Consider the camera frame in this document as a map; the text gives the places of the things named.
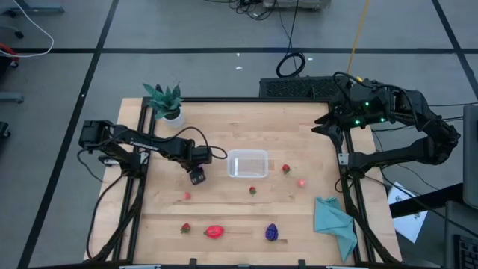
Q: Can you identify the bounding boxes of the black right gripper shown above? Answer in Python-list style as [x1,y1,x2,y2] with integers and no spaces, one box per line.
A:
[311,87,376,145]

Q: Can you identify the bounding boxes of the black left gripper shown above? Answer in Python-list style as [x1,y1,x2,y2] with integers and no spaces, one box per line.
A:
[185,146,213,186]

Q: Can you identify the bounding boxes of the red toy bell pepper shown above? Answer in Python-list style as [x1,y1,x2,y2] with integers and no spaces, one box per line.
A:
[203,224,226,240]

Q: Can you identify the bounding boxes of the purple toy grapes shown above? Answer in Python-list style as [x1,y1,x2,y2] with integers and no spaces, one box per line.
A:
[264,223,279,242]

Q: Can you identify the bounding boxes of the clear plastic tupperware container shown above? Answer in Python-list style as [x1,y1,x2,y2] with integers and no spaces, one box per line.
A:
[226,149,270,179]

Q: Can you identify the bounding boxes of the black perforated equipment box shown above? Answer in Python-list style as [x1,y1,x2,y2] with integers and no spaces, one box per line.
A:
[259,75,354,100]

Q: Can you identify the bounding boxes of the white plant pot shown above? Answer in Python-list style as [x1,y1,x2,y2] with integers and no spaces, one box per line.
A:
[163,106,186,129]

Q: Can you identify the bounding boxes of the green artificial plant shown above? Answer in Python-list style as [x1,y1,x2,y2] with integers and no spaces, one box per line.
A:
[143,81,184,120]

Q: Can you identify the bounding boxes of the teal cloth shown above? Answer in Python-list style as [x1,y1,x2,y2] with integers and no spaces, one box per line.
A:
[313,197,359,263]

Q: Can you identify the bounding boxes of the dark desk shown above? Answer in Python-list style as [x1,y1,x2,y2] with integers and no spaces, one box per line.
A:
[388,182,478,269]

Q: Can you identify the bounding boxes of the white printed paper sheet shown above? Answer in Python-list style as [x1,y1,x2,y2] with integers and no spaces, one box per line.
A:
[387,181,429,244]

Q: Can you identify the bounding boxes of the grey monitor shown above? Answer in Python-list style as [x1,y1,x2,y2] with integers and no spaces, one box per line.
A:
[462,103,478,210]

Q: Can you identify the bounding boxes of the black keyboard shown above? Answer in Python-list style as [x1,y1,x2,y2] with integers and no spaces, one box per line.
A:
[453,234,478,269]

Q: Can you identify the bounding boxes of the grey furniture leg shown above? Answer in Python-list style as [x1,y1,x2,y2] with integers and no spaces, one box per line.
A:
[0,91,25,105]
[0,0,65,18]

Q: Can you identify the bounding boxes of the red wheeled object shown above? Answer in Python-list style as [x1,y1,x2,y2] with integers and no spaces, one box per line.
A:
[0,42,20,68]

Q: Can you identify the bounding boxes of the black coiled cable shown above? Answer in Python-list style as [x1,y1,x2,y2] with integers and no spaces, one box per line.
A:
[275,0,307,78]

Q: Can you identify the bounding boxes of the black aluminium table frame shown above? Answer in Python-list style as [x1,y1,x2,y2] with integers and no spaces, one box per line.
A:
[85,96,403,265]

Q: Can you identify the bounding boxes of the yellow cable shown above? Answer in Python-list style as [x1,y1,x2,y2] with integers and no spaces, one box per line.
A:
[347,0,371,82]

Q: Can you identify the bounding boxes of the black power cable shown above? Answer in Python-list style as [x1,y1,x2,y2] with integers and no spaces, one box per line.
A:
[76,149,126,262]

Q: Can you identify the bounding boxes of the thin black floor cable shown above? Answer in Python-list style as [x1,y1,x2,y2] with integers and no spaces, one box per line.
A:
[427,100,478,108]

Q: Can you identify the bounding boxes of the black cable bundle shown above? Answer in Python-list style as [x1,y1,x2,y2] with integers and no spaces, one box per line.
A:
[203,0,278,22]

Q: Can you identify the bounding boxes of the white cable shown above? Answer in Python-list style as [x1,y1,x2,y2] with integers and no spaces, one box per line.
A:
[0,0,55,59]

